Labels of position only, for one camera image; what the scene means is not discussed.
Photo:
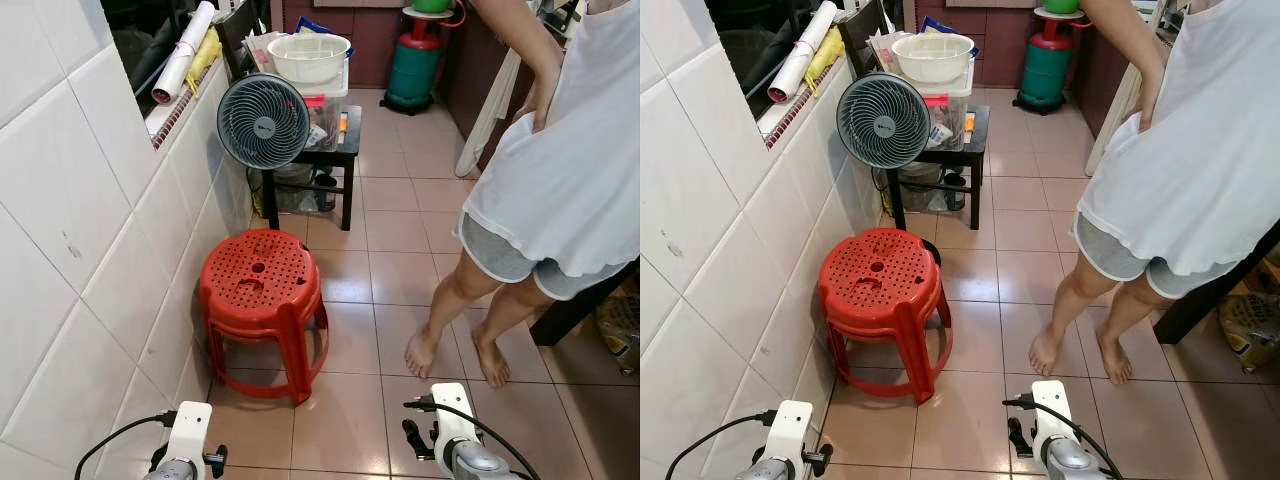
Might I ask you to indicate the green plastic container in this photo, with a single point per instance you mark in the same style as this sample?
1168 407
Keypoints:
431 5
1061 5

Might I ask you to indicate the red plastic stool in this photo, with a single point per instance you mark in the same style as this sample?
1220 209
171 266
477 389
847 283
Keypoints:
880 275
260 275

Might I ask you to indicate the dark red cabinet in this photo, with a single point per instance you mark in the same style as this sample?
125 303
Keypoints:
365 50
1000 50

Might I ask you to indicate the white leaning board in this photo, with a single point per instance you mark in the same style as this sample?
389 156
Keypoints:
490 120
1110 130

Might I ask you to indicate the yellow cloth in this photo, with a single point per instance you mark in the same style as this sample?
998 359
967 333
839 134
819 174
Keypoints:
827 55
205 55

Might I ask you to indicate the clear plastic storage box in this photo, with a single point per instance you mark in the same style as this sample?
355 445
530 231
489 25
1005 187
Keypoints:
948 120
325 115

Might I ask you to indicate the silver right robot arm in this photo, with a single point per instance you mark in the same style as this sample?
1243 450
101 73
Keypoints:
480 462
1070 460

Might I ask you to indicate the person's bare forearm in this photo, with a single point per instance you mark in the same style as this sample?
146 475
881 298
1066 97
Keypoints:
1125 40
520 40

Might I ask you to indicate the white rolled sheet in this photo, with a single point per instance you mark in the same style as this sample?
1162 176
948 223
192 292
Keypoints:
185 50
803 50

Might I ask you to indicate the person in white shirt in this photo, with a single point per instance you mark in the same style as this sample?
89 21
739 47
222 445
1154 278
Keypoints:
580 150
1200 150

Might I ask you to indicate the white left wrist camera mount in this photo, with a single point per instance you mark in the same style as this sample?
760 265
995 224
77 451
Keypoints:
792 430
188 430

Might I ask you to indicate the grey round fan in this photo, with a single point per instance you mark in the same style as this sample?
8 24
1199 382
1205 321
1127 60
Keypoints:
263 122
884 122

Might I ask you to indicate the dark wooden table leg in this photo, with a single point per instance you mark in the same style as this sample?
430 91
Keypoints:
575 305
1200 300

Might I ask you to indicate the woven basket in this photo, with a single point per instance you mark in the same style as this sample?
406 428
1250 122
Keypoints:
1250 325
622 330

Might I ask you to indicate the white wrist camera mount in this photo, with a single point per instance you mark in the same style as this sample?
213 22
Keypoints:
1052 410
452 415
188 430
792 430

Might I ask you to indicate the dark wooden chair back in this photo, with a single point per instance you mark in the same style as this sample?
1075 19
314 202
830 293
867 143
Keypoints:
860 35
235 35

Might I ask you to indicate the small black side table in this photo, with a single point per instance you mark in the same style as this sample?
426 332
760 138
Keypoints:
955 158
335 158

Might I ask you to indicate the grey plastic bag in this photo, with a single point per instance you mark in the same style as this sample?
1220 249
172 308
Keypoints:
925 187
295 187

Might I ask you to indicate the green gas cylinder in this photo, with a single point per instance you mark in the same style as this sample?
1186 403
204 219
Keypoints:
412 70
1045 68

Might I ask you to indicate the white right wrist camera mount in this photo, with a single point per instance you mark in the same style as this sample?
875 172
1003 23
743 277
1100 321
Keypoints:
1052 410
452 415

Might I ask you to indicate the white plastic basin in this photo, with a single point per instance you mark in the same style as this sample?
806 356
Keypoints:
308 60
933 60

